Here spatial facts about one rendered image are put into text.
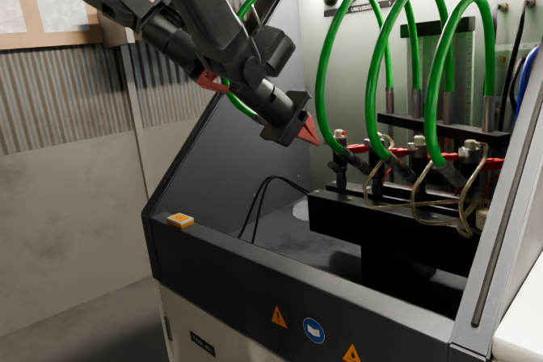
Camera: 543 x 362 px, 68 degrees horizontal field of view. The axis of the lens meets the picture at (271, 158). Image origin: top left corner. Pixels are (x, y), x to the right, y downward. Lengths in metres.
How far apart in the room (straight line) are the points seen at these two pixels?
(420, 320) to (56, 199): 2.09
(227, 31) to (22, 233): 2.00
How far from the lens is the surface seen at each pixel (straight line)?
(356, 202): 0.76
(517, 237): 0.53
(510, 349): 0.48
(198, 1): 0.52
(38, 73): 2.33
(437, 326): 0.52
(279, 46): 0.68
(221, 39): 0.56
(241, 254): 0.68
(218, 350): 0.88
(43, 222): 2.42
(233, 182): 1.02
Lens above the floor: 1.26
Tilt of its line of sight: 15 degrees down
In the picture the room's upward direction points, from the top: 6 degrees counter-clockwise
